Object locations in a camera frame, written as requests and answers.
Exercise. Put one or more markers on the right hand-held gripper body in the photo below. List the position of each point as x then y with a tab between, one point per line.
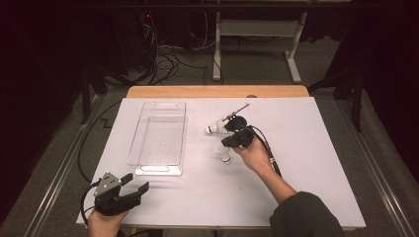
244	136

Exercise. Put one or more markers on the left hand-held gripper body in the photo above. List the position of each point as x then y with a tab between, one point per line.
108	200

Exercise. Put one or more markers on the clear plastic container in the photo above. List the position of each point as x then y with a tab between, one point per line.
158	138

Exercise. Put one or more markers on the person's right hand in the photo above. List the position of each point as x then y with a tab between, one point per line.
255	158

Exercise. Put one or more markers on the person's left hand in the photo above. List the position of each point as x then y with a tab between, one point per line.
103	225

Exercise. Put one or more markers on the wooden table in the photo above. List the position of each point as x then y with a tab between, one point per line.
197	91

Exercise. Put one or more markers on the white table cover sheet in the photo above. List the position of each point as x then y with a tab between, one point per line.
296	148

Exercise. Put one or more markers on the black metal stand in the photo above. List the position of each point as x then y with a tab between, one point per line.
85	98
356	105

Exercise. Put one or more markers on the dark cabinet with red light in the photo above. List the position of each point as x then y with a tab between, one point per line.
138	39

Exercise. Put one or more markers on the dark curtain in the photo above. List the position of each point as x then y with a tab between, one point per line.
388	65
33	82

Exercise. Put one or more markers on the aluminium floor rail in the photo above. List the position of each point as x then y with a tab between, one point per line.
54	184
386	191

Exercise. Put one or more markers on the white metal desk frame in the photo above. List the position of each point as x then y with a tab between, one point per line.
260	28

